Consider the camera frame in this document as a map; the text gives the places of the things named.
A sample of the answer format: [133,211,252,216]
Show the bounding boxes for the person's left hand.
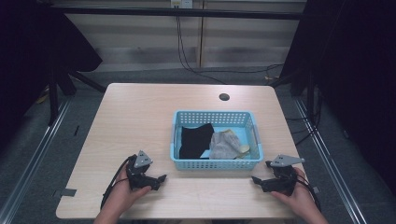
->
[105,163,153,217]

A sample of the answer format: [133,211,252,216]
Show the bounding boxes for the black floor cable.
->
[285,88,323,147]

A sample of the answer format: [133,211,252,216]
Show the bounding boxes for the metal floor rail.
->
[0,98,72,224]
[292,97,370,224]

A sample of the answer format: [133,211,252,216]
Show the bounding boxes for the black hanging cable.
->
[175,15,285,86]

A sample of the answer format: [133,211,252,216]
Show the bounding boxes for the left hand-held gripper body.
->
[125,150,156,191]

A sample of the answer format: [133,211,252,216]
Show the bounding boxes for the grey cloth with cream edge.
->
[208,128,251,161]

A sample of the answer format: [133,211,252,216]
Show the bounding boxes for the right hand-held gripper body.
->
[261,154,306,197]

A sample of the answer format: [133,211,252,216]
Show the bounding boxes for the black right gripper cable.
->
[293,172,322,213]

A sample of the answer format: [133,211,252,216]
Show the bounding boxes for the black curtain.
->
[279,0,396,195]
[0,0,104,153]

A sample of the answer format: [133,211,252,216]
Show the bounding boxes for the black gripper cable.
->
[100,156,131,210]
[293,172,322,213]

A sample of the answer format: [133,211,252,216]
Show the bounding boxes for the black metal stand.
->
[269,68,317,126]
[46,65,107,127]

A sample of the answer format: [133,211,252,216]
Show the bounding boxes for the person's right hand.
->
[270,167,316,217]

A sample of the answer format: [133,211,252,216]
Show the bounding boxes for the white wall socket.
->
[170,0,194,9]

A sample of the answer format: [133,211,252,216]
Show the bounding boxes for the black cloth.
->
[178,122,216,161]

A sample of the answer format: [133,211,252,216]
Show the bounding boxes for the grey tape piece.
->
[51,188,78,199]

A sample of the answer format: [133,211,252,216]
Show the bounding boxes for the black horizontal bar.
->
[49,5,305,21]

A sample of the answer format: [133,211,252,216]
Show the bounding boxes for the blue plastic basket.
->
[169,109,265,172]

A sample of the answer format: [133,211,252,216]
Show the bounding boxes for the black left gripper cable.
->
[100,156,131,210]

